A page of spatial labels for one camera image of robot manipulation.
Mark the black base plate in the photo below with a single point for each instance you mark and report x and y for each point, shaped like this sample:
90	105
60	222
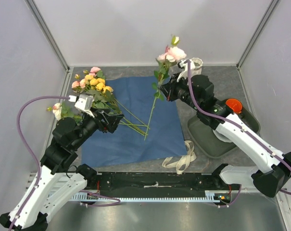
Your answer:
155	185

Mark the cream white rose stem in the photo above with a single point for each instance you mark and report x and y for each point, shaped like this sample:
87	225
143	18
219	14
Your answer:
61	110

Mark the orange cup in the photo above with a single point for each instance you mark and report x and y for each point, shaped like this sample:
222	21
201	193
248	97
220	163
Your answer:
235	105

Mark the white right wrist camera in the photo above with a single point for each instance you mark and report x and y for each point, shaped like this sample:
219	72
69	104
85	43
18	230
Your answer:
185	66

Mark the slotted cable duct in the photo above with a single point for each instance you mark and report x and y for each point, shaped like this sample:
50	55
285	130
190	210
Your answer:
209	197

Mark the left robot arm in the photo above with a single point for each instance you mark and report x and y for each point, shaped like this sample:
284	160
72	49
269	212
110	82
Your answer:
37	207

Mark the cream ribbon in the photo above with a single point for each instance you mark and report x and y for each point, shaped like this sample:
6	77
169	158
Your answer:
184	162

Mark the white ribbed vase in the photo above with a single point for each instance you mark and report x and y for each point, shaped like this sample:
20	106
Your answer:
196	66

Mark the artificial flower bouquet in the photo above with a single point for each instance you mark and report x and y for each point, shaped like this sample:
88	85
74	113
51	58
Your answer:
94	83

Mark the dark green tray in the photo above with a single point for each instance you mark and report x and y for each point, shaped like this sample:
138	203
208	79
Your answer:
203	136

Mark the pink rose stem with bud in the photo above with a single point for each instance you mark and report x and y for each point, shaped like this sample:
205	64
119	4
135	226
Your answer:
171	56

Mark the white plate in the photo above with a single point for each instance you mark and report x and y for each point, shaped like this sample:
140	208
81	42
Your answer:
221	137

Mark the blue wrapping paper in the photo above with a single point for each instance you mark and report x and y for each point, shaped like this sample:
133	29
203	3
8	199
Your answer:
124	146

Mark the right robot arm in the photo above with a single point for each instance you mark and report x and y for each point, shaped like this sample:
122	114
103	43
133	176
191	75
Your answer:
272	166

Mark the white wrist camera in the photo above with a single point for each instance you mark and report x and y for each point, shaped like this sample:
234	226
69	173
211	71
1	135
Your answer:
83	103
185	66

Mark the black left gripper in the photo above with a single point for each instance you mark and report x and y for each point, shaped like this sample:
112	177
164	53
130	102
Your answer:
111	122

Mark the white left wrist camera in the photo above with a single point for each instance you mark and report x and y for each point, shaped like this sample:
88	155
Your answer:
83	103

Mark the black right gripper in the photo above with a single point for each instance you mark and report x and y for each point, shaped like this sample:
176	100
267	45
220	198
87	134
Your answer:
169	88

